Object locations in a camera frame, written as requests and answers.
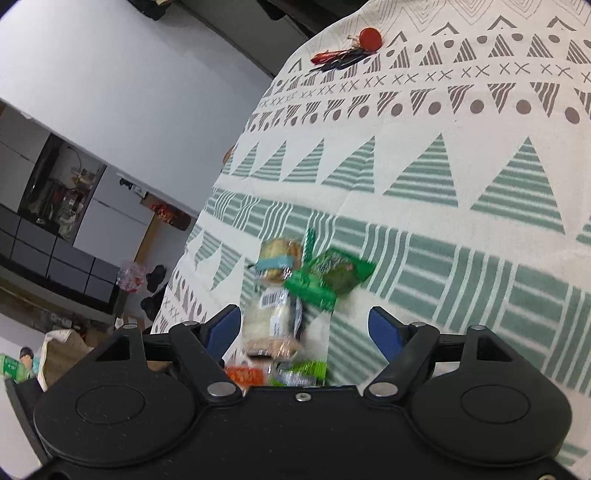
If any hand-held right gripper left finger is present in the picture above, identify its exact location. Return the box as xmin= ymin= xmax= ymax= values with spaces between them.
xmin=95 ymin=305 xmax=243 ymax=407

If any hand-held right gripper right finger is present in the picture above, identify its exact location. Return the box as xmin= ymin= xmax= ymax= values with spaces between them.
xmin=363 ymin=305 xmax=539 ymax=407

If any clear bread packet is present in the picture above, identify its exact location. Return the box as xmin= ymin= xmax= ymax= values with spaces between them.
xmin=242 ymin=237 xmax=305 ymax=361

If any small orange snack packet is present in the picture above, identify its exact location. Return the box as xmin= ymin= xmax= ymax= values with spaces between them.
xmin=225 ymin=362 xmax=266 ymax=386

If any green and white snack packet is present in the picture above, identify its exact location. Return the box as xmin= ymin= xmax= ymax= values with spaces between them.
xmin=268 ymin=359 xmax=328 ymax=387

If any pink plastic bag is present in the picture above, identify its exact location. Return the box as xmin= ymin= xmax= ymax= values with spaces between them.
xmin=117 ymin=261 xmax=146 ymax=296

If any brown box with red print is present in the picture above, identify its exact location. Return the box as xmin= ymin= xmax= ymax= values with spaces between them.
xmin=141 ymin=196 xmax=192 ymax=232

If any dotted tablecloth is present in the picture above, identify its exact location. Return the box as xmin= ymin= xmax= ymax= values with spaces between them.
xmin=39 ymin=329 xmax=100 ymax=393

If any black framed glass door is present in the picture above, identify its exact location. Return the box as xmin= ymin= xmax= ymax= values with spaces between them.
xmin=0 ymin=203 xmax=121 ymax=305

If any small figurine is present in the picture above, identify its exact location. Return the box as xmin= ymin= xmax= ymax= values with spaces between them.
xmin=18 ymin=347 xmax=41 ymax=377

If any printed blanket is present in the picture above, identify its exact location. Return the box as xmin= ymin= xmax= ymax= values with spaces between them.
xmin=152 ymin=0 xmax=591 ymax=462

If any green plastic bottle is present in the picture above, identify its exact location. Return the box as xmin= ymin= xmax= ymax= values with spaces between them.
xmin=0 ymin=353 xmax=28 ymax=381

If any key bunch with red tag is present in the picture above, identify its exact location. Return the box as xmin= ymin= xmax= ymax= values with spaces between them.
xmin=310 ymin=27 xmax=384 ymax=71

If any grey door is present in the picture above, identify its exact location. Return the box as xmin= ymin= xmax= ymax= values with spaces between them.
xmin=178 ymin=0 xmax=296 ymax=81

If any black hanging coat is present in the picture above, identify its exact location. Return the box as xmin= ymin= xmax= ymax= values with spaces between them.
xmin=127 ymin=0 xmax=176 ymax=21

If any white wall cabinet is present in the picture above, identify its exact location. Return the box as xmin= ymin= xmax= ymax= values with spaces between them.
xmin=0 ymin=108 xmax=153 ymax=259

